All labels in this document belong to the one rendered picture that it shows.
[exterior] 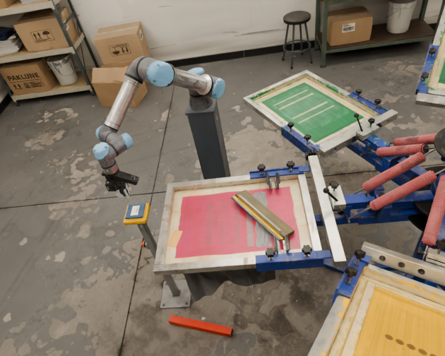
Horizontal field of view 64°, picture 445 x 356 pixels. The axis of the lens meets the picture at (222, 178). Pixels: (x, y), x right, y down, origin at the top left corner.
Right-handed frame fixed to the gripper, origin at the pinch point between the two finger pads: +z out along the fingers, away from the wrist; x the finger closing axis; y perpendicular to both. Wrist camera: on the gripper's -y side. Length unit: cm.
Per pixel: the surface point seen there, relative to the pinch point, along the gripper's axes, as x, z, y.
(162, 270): 40.6, 9.4, -22.4
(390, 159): -14, 4, -140
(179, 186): -14.1, 9.6, -24.2
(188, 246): 25.5, 13.0, -32.3
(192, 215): 5.9, 13.1, -32.7
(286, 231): 23, 9, -81
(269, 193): -5, 13, -75
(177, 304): 9, 108, -2
